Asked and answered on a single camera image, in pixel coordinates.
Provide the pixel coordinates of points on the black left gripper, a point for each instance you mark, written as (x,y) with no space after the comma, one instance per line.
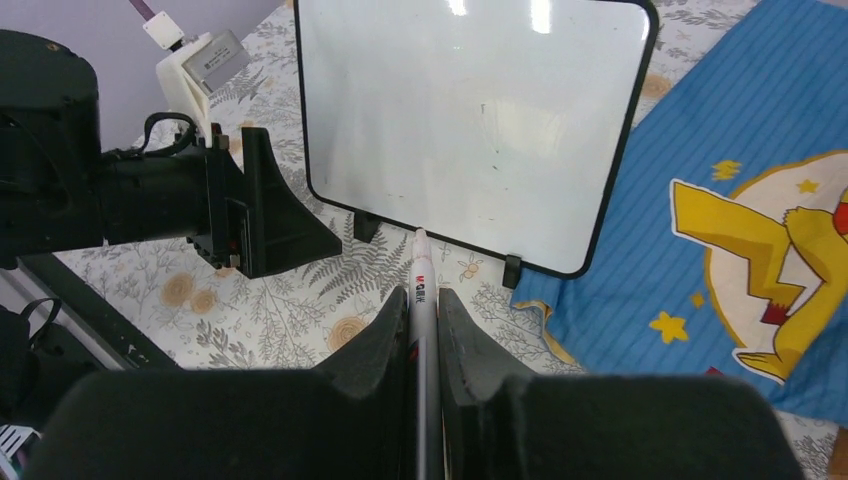
(261,229)

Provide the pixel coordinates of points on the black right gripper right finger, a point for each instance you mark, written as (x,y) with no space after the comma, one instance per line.
(505,421)

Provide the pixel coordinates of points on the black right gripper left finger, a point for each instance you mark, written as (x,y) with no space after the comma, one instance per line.
(341,419)

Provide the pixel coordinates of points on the white whiteboard marker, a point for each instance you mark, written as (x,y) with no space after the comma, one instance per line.
(427,436)

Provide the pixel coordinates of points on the white whiteboard black frame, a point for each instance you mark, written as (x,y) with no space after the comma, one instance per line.
(499,126)

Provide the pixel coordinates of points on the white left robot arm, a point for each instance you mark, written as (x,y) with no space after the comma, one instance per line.
(60,191)

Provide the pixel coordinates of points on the blue Pikachu cloth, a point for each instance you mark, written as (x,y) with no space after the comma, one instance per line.
(724,247)

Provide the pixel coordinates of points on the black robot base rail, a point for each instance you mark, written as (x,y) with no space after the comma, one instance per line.
(74,322)

